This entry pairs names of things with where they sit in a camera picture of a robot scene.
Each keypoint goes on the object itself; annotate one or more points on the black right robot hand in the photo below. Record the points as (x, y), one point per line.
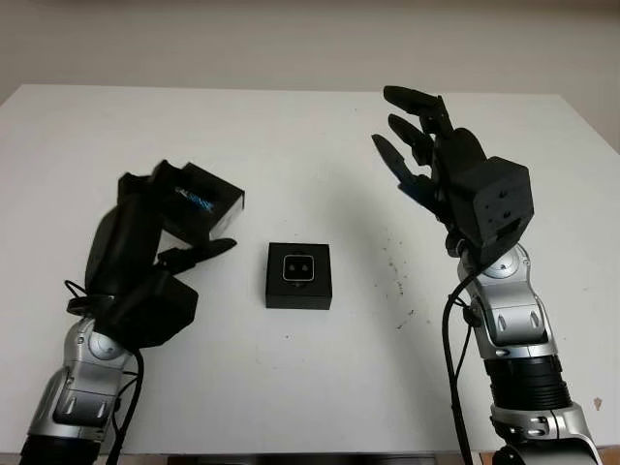
(457, 164)

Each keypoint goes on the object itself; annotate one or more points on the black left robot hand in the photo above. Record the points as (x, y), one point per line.
(121, 252)

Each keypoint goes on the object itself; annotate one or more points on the black RealSense box lid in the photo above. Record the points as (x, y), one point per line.
(218, 194)

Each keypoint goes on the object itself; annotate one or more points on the small silver depth camera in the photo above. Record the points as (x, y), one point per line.
(298, 266)

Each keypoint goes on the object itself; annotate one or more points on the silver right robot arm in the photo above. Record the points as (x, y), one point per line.
(513, 315)

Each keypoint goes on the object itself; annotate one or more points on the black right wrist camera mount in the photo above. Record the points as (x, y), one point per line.
(504, 203)

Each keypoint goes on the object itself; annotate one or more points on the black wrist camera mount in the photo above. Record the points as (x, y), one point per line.
(504, 203)
(160, 310)

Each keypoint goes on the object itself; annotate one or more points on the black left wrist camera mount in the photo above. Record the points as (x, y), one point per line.
(160, 310)

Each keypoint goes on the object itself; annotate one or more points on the black camera box base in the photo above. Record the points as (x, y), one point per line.
(276, 298)

